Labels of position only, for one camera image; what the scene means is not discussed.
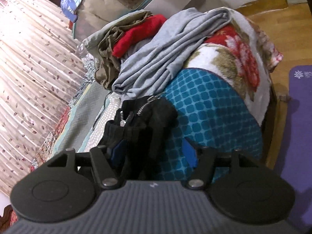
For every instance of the red floral quilt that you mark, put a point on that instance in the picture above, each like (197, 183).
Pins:
(57, 129)

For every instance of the floral plush blanket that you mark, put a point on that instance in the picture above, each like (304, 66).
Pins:
(234, 61)

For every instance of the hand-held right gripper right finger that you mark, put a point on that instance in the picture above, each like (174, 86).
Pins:
(189, 151)

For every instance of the red garment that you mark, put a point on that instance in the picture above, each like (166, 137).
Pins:
(136, 36)

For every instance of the striped patterned bedsheet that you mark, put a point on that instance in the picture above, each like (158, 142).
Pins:
(209, 117)

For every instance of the wooden bed frame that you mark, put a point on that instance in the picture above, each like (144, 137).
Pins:
(273, 119)

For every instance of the black zip-up jacket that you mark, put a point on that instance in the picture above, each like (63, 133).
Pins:
(156, 121)

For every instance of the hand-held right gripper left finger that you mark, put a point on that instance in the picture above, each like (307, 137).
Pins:
(118, 152)

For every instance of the olive garment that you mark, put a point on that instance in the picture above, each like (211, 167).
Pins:
(109, 53)

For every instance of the grey garment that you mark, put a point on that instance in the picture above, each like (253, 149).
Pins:
(165, 46)

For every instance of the purple mat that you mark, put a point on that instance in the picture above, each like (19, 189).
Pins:
(299, 131)

